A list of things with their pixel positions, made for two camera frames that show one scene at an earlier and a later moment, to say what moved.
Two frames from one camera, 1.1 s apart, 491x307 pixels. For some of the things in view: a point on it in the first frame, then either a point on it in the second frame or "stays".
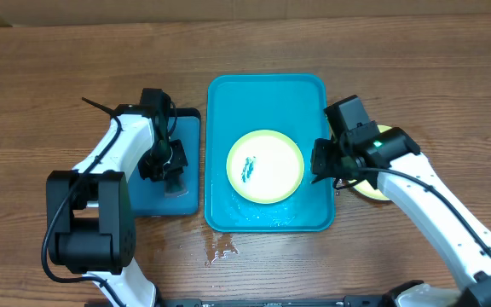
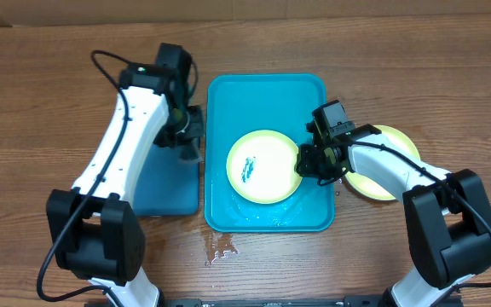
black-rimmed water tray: x=150 y=199 stays
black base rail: x=361 y=301 stays
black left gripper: x=148 y=170 to x=199 y=130
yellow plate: x=265 y=166 stays
